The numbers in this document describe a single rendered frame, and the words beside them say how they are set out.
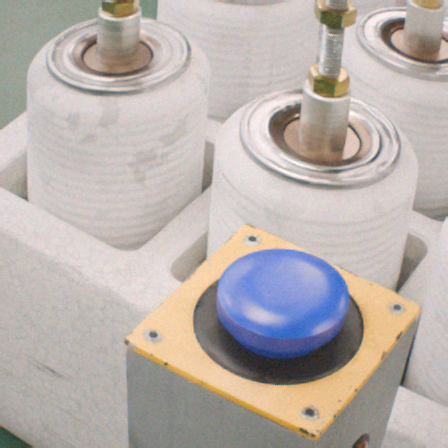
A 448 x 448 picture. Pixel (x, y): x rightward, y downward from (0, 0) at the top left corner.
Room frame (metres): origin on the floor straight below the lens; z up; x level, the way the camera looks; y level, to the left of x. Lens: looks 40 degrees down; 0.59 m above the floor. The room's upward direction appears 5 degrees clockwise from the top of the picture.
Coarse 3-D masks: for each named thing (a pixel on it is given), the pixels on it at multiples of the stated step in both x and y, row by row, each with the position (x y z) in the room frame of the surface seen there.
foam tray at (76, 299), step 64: (0, 192) 0.50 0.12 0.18; (0, 256) 0.47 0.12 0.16; (64, 256) 0.45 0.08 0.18; (128, 256) 0.46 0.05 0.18; (192, 256) 0.47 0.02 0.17; (0, 320) 0.47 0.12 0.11; (64, 320) 0.45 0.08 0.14; (128, 320) 0.43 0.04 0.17; (0, 384) 0.48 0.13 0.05; (64, 384) 0.45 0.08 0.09
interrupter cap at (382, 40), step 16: (368, 16) 0.59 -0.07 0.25; (384, 16) 0.59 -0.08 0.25; (400, 16) 0.60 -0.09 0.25; (368, 32) 0.57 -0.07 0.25; (384, 32) 0.58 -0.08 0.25; (400, 32) 0.58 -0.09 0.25; (368, 48) 0.55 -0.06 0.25; (384, 48) 0.56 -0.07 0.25; (400, 48) 0.56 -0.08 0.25; (384, 64) 0.54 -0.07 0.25; (400, 64) 0.54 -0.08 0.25; (416, 64) 0.54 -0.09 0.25; (432, 64) 0.55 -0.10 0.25; (432, 80) 0.53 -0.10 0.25
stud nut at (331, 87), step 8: (312, 72) 0.47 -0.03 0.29; (344, 72) 0.47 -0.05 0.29; (312, 80) 0.47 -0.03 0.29; (320, 80) 0.46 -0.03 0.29; (328, 80) 0.46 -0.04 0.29; (336, 80) 0.46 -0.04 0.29; (344, 80) 0.46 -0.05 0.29; (312, 88) 0.46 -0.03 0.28; (320, 88) 0.46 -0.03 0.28; (328, 88) 0.46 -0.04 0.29; (336, 88) 0.46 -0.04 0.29; (344, 88) 0.46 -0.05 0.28; (328, 96) 0.46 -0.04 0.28
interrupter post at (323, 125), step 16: (304, 96) 0.47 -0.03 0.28; (320, 96) 0.46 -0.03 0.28; (336, 96) 0.46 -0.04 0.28; (304, 112) 0.46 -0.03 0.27; (320, 112) 0.46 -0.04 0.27; (336, 112) 0.46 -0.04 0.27; (304, 128) 0.46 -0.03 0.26; (320, 128) 0.46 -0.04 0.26; (336, 128) 0.46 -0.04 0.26; (304, 144) 0.46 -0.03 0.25; (320, 144) 0.46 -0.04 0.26; (336, 144) 0.46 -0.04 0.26
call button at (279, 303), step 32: (256, 256) 0.30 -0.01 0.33; (288, 256) 0.30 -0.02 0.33; (224, 288) 0.28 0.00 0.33; (256, 288) 0.28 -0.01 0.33; (288, 288) 0.28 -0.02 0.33; (320, 288) 0.28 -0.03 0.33; (224, 320) 0.27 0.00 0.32; (256, 320) 0.27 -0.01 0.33; (288, 320) 0.27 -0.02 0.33; (320, 320) 0.27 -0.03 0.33; (256, 352) 0.27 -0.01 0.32; (288, 352) 0.26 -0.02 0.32
